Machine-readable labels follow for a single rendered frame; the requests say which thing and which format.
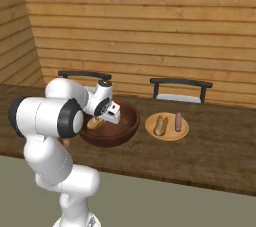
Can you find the brown wooden bowl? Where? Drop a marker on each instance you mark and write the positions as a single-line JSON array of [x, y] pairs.
[[113, 137]]

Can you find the black chair with white seat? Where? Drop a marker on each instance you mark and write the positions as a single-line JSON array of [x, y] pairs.
[[83, 73], [181, 82]]

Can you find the hot dog bun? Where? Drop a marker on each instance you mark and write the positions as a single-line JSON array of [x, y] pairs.
[[94, 123], [160, 125]]

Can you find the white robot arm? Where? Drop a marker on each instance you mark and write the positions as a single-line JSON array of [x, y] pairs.
[[46, 117]]

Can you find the tan wooden plate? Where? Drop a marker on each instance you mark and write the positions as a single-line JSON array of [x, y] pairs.
[[170, 135]]

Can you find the pink sausage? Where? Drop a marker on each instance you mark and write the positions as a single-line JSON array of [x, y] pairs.
[[178, 121]]

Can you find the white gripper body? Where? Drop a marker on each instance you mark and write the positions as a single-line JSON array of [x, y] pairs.
[[112, 117]]

